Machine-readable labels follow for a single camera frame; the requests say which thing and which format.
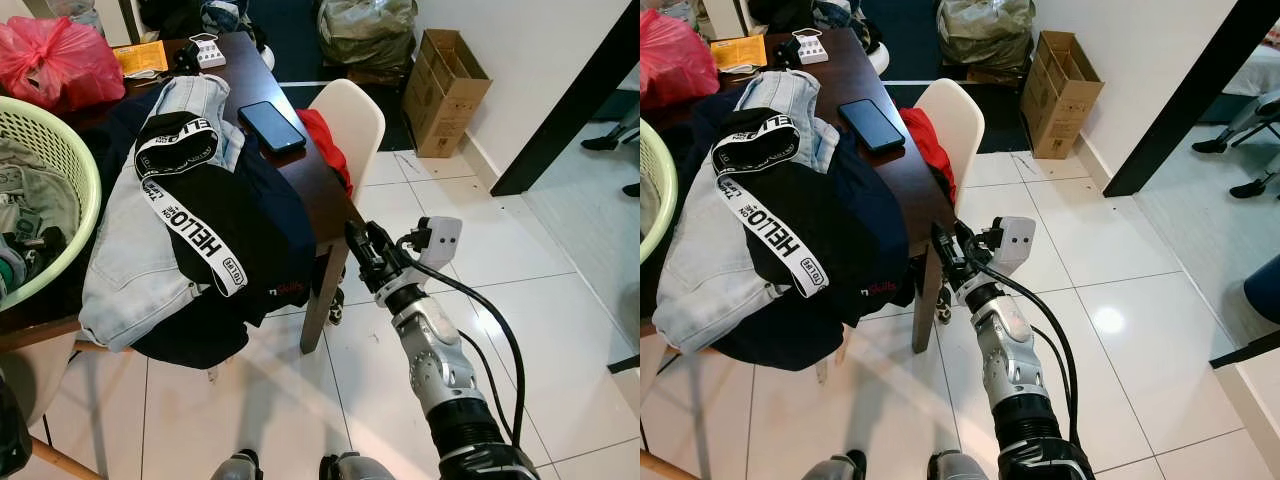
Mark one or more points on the black garment white HELLO waistband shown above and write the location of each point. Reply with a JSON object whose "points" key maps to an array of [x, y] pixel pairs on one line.
{"points": [[825, 220], [230, 210]]}

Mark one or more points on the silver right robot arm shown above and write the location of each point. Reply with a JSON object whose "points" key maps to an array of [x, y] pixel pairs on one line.
{"points": [[435, 350], [1005, 350]]}

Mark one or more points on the navy garment red print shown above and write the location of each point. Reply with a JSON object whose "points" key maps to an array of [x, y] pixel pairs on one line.
{"points": [[290, 225], [888, 230]]}

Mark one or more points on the red cloth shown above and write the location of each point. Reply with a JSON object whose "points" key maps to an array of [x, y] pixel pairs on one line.
{"points": [[325, 145], [925, 150]]}

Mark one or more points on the cream plastic chair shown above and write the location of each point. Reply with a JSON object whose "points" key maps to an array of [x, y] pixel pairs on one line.
{"points": [[358, 112], [960, 115]]}

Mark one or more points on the black smartphone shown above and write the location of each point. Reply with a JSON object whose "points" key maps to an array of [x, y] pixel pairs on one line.
{"points": [[272, 127], [872, 125]]}

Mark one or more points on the brown cardboard box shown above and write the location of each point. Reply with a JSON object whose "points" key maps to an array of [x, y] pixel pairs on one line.
{"points": [[440, 95], [1058, 95]]}

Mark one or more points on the robot right leg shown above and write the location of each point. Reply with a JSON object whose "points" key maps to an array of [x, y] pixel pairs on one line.
{"points": [[355, 468], [960, 468]]}

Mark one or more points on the robot leg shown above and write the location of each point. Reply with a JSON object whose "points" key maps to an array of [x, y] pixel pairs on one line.
{"points": [[960, 468], [355, 468], [835, 467], [238, 467]]}

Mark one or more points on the dark wooden table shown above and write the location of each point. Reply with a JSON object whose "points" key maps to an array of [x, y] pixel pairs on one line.
{"points": [[860, 68], [255, 70]]}

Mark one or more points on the olive plastic bag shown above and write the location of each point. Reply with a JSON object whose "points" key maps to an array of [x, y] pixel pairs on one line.
{"points": [[985, 30], [365, 30]]}

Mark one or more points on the light denim jeans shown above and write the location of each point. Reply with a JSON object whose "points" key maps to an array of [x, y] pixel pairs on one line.
{"points": [[130, 270], [700, 285]]}

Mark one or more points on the robot left leg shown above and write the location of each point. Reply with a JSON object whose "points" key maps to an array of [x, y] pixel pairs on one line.
{"points": [[835, 467], [238, 467]]}

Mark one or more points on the small white box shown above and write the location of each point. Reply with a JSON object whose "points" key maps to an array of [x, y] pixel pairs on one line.
{"points": [[208, 52], [810, 46]]}

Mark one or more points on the person's legs dark shoes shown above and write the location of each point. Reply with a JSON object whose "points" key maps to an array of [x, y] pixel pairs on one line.
{"points": [[605, 142], [1240, 120]]}

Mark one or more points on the green laundry basket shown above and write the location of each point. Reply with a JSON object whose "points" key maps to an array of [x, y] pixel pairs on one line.
{"points": [[60, 140], [655, 190]]}

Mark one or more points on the yellow packet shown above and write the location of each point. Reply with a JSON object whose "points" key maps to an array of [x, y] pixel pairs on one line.
{"points": [[140, 57], [738, 52]]}

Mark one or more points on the red plastic bag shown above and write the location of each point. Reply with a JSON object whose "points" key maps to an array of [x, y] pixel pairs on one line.
{"points": [[680, 60], [60, 60]]}

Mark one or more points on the grey crumpled clothes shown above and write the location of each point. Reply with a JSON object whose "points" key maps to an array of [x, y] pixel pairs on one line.
{"points": [[30, 200]]}

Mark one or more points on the black round seat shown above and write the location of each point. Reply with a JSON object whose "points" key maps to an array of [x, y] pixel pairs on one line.
{"points": [[12, 425]]}

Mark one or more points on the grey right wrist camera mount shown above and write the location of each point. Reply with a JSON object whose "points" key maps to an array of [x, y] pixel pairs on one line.
{"points": [[1015, 242], [442, 240]]}

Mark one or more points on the light wooden chair frame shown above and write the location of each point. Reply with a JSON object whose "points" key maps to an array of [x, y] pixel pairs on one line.
{"points": [[665, 465], [65, 462]]}

